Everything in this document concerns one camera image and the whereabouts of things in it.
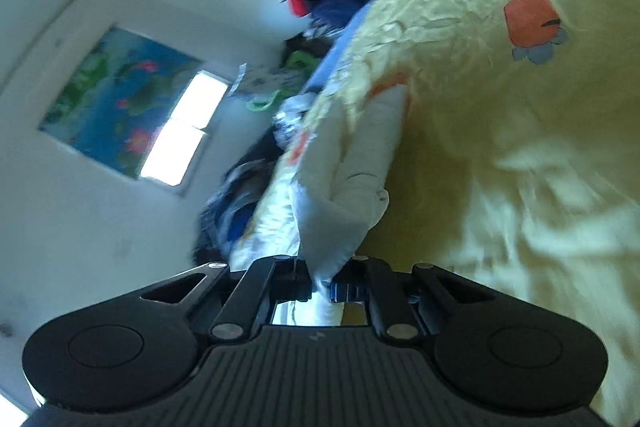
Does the white puffer jacket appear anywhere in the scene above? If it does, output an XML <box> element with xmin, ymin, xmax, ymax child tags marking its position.
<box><xmin>230</xmin><ymin>83</ymin><xmax>409</xmax><ymax>326</ymax></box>

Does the dark clothes pile on bed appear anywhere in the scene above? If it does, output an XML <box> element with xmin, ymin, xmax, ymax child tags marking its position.
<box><xmin>192</xmin><ymin>126</ymin><xmax>283</xmax><ymax>267</ymax></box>

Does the window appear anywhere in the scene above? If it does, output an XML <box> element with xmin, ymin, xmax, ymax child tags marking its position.
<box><xmin>139</xmin><ymin>70</ymin><xmax>229</xmax><ymax>191</ymax></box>

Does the yellow cartoon bed quilt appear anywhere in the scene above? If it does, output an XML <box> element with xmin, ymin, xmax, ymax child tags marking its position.
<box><xmin>226</xmin><ymin>0</ymin><xmax>640</xmax><ymax>427</ymax></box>

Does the green plastic chair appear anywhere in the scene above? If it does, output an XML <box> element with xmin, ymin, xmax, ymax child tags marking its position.
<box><xmin>242</xmin><ymin>51</ymin><xmax>320</xmax><ymax>112</ymax></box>

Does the lotus flower wall poster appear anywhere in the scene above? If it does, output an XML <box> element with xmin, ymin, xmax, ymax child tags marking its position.
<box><xmin>39</xmin><ymin>26</ymin><xmax>202</xmax><ymax>179</ymax></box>

